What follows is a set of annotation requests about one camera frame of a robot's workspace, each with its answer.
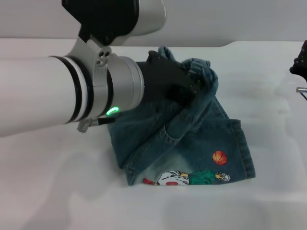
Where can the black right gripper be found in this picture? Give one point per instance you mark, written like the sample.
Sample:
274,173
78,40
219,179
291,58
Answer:
301,64

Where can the blue denim shorts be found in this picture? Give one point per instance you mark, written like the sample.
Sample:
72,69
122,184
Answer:
196,143

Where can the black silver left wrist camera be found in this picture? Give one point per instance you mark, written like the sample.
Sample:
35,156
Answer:
115,16

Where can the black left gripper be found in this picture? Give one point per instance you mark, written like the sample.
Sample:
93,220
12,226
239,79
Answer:
163,81

